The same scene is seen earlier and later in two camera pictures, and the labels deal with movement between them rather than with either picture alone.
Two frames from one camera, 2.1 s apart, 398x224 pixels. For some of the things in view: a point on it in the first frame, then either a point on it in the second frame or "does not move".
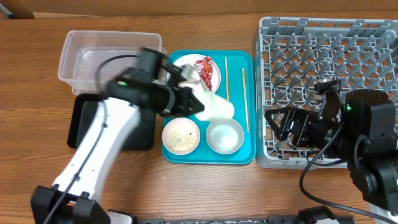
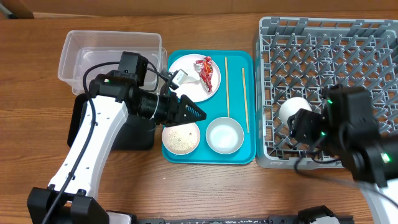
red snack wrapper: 205,67 does not move
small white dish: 181,135 does not move
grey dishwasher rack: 292,54 does not move
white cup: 215,107 -> 290,106
